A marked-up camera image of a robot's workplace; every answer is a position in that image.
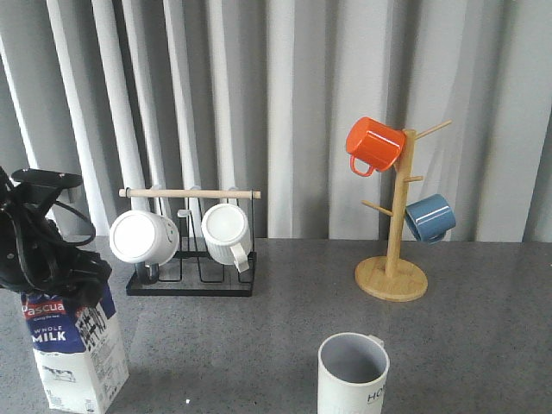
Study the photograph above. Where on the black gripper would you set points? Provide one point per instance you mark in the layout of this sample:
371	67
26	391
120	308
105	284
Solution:
34	256

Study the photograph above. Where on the blue white milk carton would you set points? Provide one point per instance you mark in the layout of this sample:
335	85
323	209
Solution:
78	351

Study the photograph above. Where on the white HOME mug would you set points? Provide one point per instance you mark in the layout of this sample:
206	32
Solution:
351	374

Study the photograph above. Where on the white smiley mug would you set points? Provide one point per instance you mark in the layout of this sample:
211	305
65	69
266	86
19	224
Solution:
139	236

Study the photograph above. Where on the black mug rack wooden bar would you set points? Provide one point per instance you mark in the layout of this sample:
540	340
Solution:
192	271

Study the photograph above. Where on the white ribbed mug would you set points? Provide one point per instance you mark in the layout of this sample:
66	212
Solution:
227	235

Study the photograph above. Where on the grey pleated curtain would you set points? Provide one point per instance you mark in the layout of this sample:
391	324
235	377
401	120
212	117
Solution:
261	95

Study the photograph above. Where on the wooden mug tree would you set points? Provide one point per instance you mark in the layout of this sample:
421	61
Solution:
388	277

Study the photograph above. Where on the orange mug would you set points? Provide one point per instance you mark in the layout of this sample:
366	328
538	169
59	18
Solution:
373	146

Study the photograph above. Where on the blue mug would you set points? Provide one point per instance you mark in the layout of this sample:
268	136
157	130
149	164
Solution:
430	219

